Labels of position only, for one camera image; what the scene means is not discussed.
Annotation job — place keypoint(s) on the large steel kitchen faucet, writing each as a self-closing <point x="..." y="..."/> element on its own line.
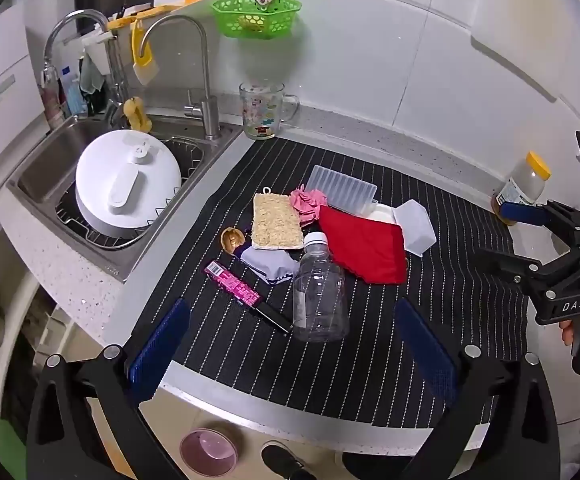
<point x="70" y="20"/>

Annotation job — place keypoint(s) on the lavender cloth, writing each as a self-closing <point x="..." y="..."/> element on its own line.
<point x="270" y="262"/>

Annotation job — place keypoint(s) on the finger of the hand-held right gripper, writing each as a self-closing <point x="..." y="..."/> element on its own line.
<point x="504" y="262"/>
<point x="524" y="212"/>

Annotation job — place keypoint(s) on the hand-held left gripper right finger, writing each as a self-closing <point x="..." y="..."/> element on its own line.
<point x="427" y="350"/>

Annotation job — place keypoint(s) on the red cloth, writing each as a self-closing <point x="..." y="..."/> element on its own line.
<point x="364" y="245"/>

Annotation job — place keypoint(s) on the yellow scrubber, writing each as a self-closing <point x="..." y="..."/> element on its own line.
<point x="251" y="22"/>

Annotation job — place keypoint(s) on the dark red bottle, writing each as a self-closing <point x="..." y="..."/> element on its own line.
<point x="51" y="100"/>

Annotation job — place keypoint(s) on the pink and black packet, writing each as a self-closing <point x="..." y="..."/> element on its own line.
<point x="232" y="282"/>

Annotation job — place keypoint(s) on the brown walnut shell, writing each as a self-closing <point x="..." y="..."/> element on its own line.
<point x="231" y="241"/>

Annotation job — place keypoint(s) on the blue bottle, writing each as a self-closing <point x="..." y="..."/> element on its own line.
<point x="74" y="95"/>

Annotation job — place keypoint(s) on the stainless steel sink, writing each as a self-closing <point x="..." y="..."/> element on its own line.
<point x="45" y="170"/>

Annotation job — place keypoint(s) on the clear plastic bottle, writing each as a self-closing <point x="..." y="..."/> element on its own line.
<point x="320" y="295"/>

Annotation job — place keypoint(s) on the beige loofah scrubber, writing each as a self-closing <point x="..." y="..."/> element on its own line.
<point x="276" y="222"/>

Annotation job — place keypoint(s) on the green plastic basket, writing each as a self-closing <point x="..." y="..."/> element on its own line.
<point x="230" y="10"/>

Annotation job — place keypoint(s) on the white dish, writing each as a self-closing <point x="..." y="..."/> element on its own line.
<point x="382" y="214"/>

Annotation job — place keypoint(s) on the person's black left shoe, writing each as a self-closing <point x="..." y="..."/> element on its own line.
<point x="280" y="460"/>

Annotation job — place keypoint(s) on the printed glass mug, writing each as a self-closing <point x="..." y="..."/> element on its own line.
<point x="260" y="115"/>

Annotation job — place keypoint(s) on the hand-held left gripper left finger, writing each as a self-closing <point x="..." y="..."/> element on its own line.
<point x="160" y="350"/>

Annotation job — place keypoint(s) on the yellow wall rack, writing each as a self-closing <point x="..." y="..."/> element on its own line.
<point x="160" y="10"/>

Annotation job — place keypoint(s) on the slim steel gooseneck faucet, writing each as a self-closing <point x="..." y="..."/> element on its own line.
<point x="205" y="70"/>

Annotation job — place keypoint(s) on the black striped mat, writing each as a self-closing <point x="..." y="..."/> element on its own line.
<point x="459" y="310"/>

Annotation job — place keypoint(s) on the person's right leg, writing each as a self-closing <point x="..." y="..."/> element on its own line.
<point x="369" y="467"/>

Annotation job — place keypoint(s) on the pink crumpled cloth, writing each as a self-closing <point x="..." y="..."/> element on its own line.
<point x="306" y="202"/>

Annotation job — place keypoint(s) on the white square plastic container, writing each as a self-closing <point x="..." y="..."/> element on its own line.
<point x="417" y="230"/>

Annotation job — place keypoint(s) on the green hanging cloth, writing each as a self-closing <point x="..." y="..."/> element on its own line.
<point x="90" y="77"/>

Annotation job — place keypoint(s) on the yellow sponge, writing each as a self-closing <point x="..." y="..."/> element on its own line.
<point x="135" y="115"/>

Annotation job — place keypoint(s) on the yellow lid honey jar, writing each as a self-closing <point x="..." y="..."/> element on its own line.
<point x="522" y="185"/>

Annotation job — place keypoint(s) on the white cow toy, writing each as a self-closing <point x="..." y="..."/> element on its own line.
<point x="266" y="1"/>

